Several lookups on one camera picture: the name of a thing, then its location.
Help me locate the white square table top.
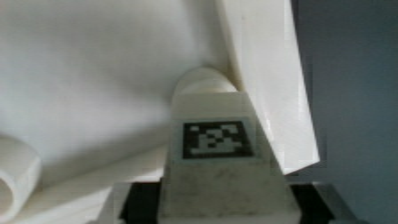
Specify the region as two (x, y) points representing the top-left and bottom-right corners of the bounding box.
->
(0, 0), (320, 224)

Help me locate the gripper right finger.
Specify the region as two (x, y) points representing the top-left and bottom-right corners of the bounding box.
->
(290, 182), (359, 224)

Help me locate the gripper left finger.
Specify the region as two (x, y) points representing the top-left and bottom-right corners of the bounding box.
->
(103, 182), (160, 224)

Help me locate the white table leg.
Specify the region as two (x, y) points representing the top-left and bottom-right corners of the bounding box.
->
(158, 68), (302, 224)

